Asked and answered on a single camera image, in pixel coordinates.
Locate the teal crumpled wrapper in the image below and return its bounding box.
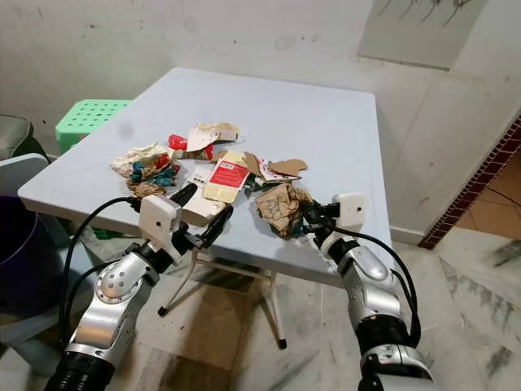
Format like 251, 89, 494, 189
130, 160, 180, 188

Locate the dark green cushioned seat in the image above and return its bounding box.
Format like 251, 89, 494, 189
0, 114, 51, 161

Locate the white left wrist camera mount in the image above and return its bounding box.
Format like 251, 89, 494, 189
138, 194, 185, 261

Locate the red and yellow card package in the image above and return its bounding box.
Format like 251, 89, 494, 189
203, 149, 252, 204

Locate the brown cardboard scrap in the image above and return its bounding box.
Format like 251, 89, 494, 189
267, 157, 309, 178

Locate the grey wall poster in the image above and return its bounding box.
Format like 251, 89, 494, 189
356, 0, 490, 71

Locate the long black left arm cable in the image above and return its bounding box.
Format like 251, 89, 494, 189
59, 195, 141, 351

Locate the white paper box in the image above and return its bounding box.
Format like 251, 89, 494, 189
179, 165, 225, 227

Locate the light blue plastic chair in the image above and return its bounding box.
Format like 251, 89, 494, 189
0, 152, 78, 377

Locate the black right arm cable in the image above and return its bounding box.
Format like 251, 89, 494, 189
344, 228, 422, 347

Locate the large crumpled brown paper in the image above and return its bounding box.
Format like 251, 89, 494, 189
255, 182, 313, 239

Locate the small crumpled brown paper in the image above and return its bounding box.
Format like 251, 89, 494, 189
128, 180, 169, 201

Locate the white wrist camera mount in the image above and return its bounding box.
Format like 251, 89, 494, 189
138, 194, 185, 261
317, 191, 366, 257

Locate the short black left arm cable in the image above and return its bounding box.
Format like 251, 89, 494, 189
65, 256, 131, 331

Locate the torn beige cardboard piece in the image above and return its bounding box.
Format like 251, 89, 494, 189
186, 121, 250, 154

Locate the red plastic scrap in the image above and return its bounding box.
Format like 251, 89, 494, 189
168, 134, 214, 160

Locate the white red striped card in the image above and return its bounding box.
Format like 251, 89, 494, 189
243, 151, 297, 190

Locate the dark purple rubbish bin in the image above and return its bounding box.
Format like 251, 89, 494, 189
0, 194, 43, 320

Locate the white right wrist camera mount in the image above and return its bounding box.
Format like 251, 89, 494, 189
317, 191, 366, 257

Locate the white folding table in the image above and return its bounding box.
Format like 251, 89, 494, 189
17, 67, 394, 351

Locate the green plastic stool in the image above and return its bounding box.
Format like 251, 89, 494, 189
55, 99, 134, 154

